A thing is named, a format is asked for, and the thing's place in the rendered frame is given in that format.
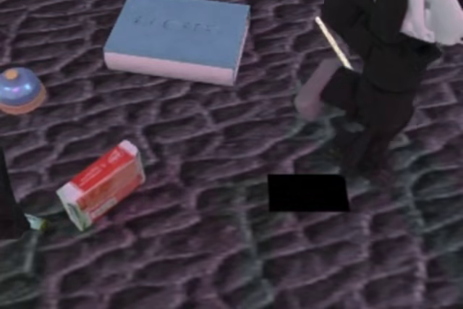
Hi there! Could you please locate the black rectangular card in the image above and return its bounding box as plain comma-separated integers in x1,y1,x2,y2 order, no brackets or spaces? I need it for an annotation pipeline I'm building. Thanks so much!
267,174,351,213

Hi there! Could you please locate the small green white object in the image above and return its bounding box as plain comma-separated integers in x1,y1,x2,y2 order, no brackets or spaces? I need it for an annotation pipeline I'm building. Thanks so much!
24,213,47,232

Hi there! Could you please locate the thin gold strip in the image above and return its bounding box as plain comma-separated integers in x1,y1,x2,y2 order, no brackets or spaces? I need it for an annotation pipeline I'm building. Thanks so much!
313,15,354,70

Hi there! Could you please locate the red and white carton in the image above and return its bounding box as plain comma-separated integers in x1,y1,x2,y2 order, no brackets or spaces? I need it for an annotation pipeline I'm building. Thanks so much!
56,139,147,232

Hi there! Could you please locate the blue desk bell orange base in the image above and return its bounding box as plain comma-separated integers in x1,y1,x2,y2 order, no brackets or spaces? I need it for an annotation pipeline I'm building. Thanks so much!
0,67,48,115

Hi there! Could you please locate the blue book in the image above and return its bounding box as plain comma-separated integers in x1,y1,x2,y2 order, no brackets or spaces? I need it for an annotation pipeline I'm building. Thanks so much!
103,0,252,88

